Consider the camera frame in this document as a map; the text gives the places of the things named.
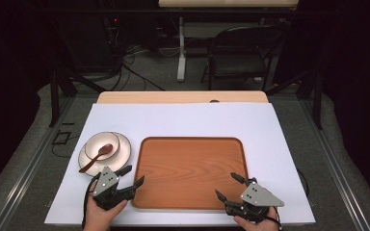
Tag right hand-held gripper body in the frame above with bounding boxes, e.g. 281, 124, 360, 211
224, 181, 285, 223

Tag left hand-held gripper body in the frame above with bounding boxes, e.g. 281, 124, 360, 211
92, 165, 130, 212

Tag person's right hand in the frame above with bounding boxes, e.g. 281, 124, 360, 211
232, 206, 281, 231

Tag person's left hand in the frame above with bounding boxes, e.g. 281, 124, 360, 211
83, 192, 129, 231

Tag white plate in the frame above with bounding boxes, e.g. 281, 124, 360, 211
77, 131, 133, 178

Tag brown wooden spoon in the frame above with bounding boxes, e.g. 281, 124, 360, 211
78, 142, 115, 174

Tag white bowl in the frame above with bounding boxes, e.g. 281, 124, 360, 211
84, 131, 121, 162

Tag brown wooden tray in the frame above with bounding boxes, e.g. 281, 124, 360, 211
131, 136, 250, 212

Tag black floor socket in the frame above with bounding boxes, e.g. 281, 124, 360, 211
51, 129, 72, 146

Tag white table mat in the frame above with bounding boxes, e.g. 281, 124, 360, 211
43, 102, 317, 226

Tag black metal stand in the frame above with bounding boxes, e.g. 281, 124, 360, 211
47, 62, 108, 128
264, 62, 324, 131

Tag black folding chair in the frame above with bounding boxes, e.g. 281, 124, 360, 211
199, 25, 284, 92

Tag white desk leg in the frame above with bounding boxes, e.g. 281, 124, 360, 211
175, 16, 188, 83

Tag dark curtain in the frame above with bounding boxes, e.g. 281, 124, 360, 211
288, 0, 370, 208
0, 0, 54, 201

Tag light wooden desk top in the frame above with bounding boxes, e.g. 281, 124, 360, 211
157, 0, 300, 9

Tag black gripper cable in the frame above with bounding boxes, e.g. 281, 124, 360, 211
81, 174, 101, 231
269, 207, 284, 231

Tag thin black cable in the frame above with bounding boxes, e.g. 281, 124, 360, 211
296, 167, 310, 197

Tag aluminium floor rail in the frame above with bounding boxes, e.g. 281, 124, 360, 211
301, 98, 370, 231
0, 95, 75, 231

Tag bundle of floor cables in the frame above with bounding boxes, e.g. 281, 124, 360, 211
104, 17, 168, 92

